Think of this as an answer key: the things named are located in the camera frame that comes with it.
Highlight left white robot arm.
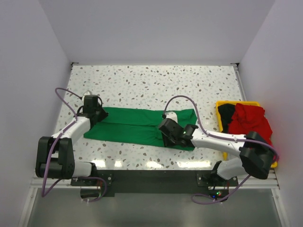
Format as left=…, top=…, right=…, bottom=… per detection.
left=35, top=95, right=108, bottom=185

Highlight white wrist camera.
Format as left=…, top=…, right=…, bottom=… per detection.
left=82, top=90, right=92, bottom=96
left=163, top=111, right=178, bottom=122

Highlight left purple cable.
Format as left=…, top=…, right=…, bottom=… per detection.
left=41, top=87, right=108, bottom=203

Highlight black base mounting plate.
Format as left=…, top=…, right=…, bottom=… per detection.
left=71, top=170, right=238, bottom=198

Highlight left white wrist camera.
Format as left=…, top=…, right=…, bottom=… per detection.
left=82, top=90, right=92, bottom=96

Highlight aluminium frame rail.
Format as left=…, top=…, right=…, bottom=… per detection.
left=29, top=163, right=281, bottom=190

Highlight yellow plastic bin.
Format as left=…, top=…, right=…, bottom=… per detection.
left=214, top=100, right=278, bottom=169

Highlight red t shirt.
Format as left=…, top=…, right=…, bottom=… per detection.
left=228, top=104, right=273, bottom=145

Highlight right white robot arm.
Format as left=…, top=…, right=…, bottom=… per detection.
left=158, top=118, right=276, bottom=186

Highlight green t shirt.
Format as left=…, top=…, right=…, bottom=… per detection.
left=83, top=106, right=198, bottom=152

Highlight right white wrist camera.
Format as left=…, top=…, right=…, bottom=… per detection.
left=163, top=111, right=178, bottom=122

